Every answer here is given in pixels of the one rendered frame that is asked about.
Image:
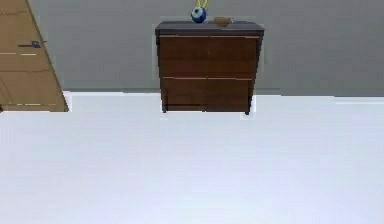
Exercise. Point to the brown wooden bowl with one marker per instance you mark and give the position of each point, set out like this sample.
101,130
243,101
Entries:
222,21

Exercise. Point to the yellow plant stems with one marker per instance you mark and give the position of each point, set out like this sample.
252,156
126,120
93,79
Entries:
201,3

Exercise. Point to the brown wooden room door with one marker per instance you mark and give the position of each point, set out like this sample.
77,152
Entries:
26,73

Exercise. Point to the blue and white round vase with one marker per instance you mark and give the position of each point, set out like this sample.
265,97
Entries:
198,15

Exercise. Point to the dark brown chest of drawers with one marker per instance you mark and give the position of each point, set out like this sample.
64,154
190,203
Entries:
208,66

